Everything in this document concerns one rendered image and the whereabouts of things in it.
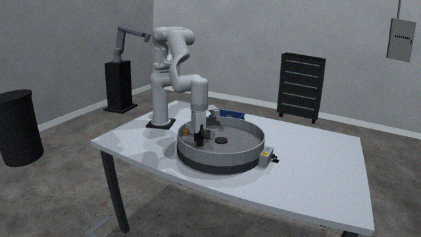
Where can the blue crate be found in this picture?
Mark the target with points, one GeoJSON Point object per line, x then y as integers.
{"type": "Point", "coordinates": [234, 114]}

